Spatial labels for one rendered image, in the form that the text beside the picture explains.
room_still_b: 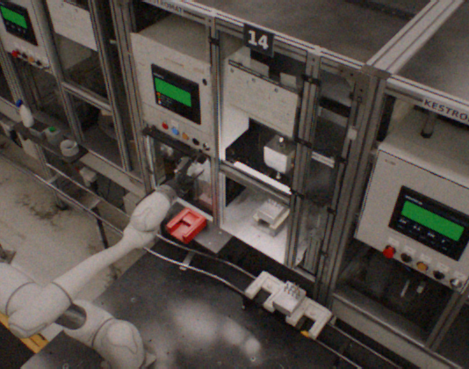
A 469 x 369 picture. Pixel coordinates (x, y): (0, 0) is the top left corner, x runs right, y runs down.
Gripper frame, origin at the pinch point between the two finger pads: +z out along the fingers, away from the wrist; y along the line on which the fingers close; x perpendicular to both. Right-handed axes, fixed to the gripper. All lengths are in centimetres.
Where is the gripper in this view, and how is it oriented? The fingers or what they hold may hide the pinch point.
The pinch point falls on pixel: (197, 164)
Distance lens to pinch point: 219.5
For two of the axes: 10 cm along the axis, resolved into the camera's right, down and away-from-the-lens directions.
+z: 5.1, -5.9, 6.3
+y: -0.6, -7.6, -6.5
